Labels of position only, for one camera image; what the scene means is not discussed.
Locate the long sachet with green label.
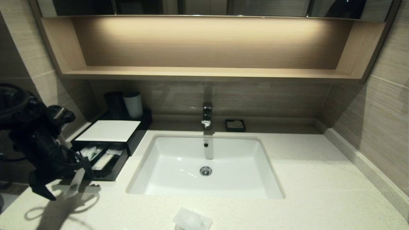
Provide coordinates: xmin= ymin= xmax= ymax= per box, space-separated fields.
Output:
xmin=65 ymin=168 xmax=87 ymax=200

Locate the black box drawer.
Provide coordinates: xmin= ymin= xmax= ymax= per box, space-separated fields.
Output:
xmin=69 ymin=141 xmax=130 ymax=182

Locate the small white sachet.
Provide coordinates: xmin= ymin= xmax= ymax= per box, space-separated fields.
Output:
xmin=173 ymin=208 xmax=213 ymax=230

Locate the black box housing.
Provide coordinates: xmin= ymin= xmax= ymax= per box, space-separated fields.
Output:
xmin=72 ymin=110 xmax=153 ymax=157

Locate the stored sachet with green band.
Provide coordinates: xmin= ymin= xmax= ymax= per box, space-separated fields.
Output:
xmin=91 ymin=146 xmax=105 ymax=162

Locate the stored plain white sachet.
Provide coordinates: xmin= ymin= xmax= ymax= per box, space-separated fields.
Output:
xmin=92 ymin=153 xmax=116 ymax=171

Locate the white rectangular sheet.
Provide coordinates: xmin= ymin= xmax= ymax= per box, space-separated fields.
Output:
xmin=75 ymin=120 xmax=142 ymax=142

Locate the black cup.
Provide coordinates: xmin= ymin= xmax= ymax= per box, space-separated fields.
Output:
xmin=104 ymin=92 xmax=126 ymax=120

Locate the white cup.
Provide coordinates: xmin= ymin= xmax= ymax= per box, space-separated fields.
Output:
xmin=123 ymin=92 xmax=144 ymax=119

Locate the chrome faucet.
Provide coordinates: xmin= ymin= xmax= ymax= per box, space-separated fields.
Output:
xmin=201 ymin=102 xmax=213 ymax=130

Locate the white sink basin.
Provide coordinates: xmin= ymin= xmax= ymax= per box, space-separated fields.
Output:
xmin=126 ymin=134 xmax=285 ymax=199

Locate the black soap dish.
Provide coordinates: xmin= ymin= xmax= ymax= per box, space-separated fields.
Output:
xmin=225 ymin=119 xmax=246 ymax=132

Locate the mirror cabinet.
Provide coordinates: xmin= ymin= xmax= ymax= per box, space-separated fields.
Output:
xmin=34 ymin=0 xmax=395 ymax=20

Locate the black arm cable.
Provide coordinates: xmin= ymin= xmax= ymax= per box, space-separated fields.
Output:
xmin=0 ymin=84 xmax=31 ymax=120

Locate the wooden wall shelf niche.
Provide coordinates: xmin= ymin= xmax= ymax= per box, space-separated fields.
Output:
xmin=29 ymin=15 xmax=401 ymax=83

